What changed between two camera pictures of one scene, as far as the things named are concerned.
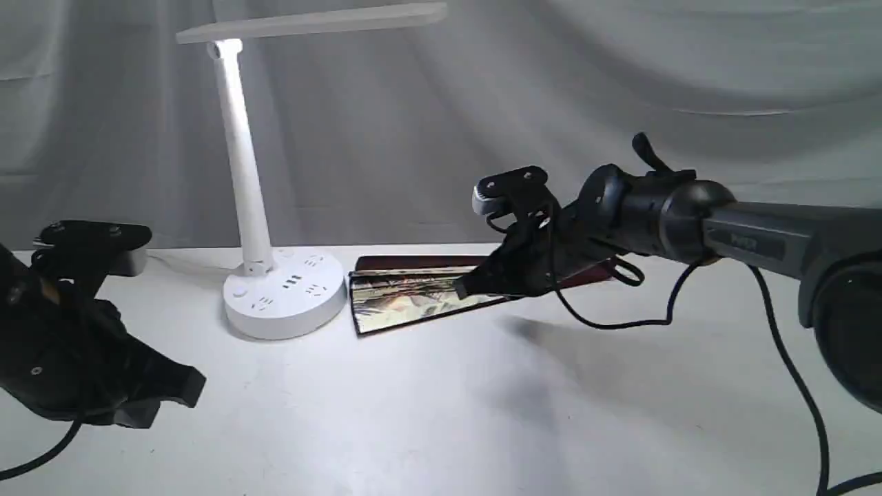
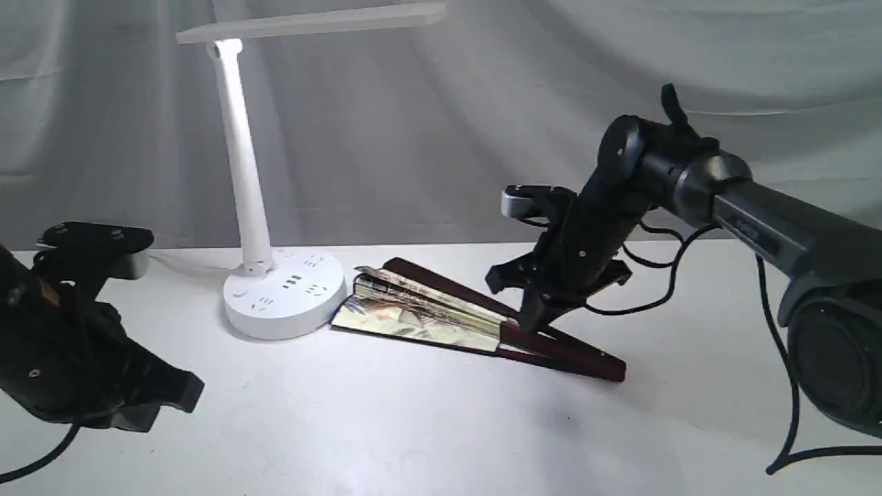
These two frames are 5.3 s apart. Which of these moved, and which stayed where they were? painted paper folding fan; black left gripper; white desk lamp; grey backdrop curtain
Moved: painted paper folding fan
Stayed: black left gripper; grey backdrop curtain; white desk lamp
